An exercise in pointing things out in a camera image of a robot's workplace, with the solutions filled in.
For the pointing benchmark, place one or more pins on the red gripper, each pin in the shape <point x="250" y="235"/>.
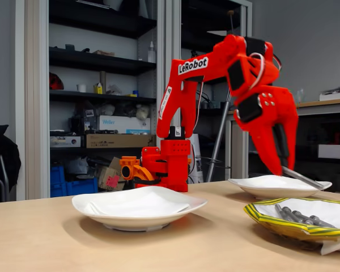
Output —
<point x="273" y="111"/>

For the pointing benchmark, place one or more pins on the short bolt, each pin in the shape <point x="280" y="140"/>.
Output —
<point x="323" y="222"/>

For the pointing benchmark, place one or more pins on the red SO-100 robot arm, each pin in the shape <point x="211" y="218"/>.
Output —
<point x="187" y="93"/>

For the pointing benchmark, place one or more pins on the white printed picture box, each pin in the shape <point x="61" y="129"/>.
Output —
<point x="65" y="141"/>

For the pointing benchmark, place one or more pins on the cardboard box pink sticker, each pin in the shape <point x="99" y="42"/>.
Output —
<point x="103" y="171"/>

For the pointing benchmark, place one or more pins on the small yellow carton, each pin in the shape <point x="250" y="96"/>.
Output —
<point x="98" y="89"/>

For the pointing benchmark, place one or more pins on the brown cardboard tube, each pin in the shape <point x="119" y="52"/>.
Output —
<point x="102" y="80"/>

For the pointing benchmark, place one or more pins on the white paper cup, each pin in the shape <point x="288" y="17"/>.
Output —
<point x="81" y="88"/>

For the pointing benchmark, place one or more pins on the white Weller box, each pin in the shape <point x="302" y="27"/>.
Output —
<point x="124" y="123"/>

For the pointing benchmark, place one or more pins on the clear plastic cup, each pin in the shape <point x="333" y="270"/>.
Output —
<point x="302" y="95"/>

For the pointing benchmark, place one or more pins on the small dark grey box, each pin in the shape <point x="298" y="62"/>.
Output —
<point x="69" y="47"/>

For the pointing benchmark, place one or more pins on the yellow-green striped paper tray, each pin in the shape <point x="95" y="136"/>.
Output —
<point x="286" y="231"/>

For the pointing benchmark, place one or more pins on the metal coat stand wooden knobs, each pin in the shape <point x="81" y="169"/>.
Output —
<point x="220" y="133"/>

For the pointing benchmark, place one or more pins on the flat cardboard piece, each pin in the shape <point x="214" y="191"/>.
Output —
<point x="103" y="53"/>

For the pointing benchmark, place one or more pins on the small red object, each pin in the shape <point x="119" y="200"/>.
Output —
<point x="337" y="138"/>

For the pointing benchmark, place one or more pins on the blue plastic crate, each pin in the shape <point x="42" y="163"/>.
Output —
<point x="56" y="175"/>
<point x="82" y="187"/>

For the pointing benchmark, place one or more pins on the crumpled clear plastic bag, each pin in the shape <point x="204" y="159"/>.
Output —
<point x="114" y="90"/>

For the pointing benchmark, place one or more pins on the long flat white box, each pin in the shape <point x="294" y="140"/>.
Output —
<point x="334" y="97"/>

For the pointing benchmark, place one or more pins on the white printed package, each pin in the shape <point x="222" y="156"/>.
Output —
<point x="197" y="153"/>

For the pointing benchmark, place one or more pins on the wooden top workbench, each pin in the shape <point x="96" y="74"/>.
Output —
<point x="314" y="109"/>

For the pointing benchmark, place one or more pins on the flat brown cardboard box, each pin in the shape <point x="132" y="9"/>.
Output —
<point x="110" y="140"/>

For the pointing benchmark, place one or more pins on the white square plate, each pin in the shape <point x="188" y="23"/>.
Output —
<point x="136" y="222"/>
<point x="272" y="194"/>

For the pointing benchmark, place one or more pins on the grey metal shelf cabinet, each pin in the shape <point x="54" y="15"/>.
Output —
<point x="37" y="113"/>
<point x="170" y="42"/>

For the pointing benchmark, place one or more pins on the small blue item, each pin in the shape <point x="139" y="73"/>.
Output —
<point x="135" y="93"/>

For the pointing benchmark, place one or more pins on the white plastic squeeze bottle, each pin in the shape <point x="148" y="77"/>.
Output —
<point x="151" y="55"/>

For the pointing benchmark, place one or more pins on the white plastic bag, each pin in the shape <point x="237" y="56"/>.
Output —
<point x="76" y="165"/>

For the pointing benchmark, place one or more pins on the black jacket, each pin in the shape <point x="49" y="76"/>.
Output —
<point x="3" y="153"/>

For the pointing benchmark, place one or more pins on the black electronic device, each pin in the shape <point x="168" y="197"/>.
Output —
<point x="78" y="124"/>

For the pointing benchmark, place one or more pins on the red black helmet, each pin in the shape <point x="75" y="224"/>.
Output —
<point x="56" y="83"/>

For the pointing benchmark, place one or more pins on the white storage box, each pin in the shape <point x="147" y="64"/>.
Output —
<point x="334" y="151"/>

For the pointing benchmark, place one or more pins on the white fluffy bundle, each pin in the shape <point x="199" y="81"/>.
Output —
<point x="142" y="112"/>

